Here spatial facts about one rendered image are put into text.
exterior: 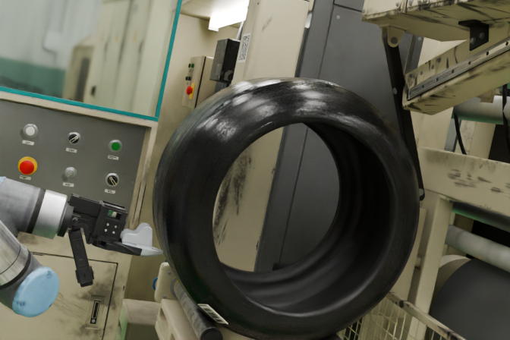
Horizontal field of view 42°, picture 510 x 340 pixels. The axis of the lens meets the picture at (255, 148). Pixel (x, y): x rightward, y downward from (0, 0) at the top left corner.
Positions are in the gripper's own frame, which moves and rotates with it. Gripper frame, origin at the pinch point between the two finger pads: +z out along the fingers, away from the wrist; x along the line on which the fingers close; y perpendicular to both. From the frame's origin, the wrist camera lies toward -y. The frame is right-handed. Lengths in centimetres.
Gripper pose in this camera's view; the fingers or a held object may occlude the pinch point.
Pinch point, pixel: (155, 254)
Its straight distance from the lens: 141.1
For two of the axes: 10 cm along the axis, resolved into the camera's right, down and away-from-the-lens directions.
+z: 9.1, 3.1, 2.9
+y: 3.2, -9.5, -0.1
